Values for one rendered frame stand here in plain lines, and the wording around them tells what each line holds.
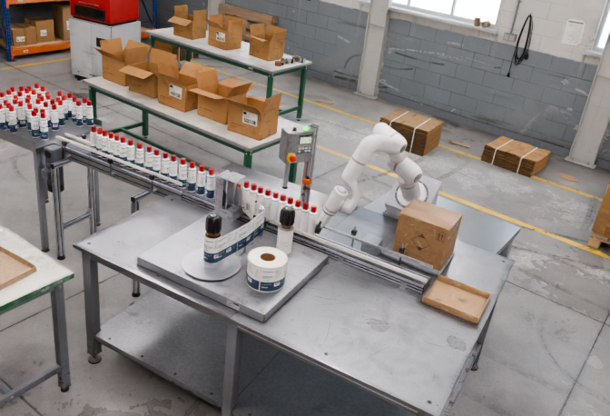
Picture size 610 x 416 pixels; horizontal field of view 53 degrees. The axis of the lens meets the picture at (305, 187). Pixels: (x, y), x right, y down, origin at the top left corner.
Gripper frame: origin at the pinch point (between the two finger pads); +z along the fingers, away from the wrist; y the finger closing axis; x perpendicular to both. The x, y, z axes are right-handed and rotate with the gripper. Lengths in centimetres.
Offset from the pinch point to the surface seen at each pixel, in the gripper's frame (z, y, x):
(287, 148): -32, 0, -39
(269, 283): -1, 62, 5
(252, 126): 49, -126, -119
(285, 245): -1.3, 31.3, -4.6
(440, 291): -16, -3, 75
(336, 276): 2.6, 20.3, 26.2
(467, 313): -25, 13, 91
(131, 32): 178, -337, -429
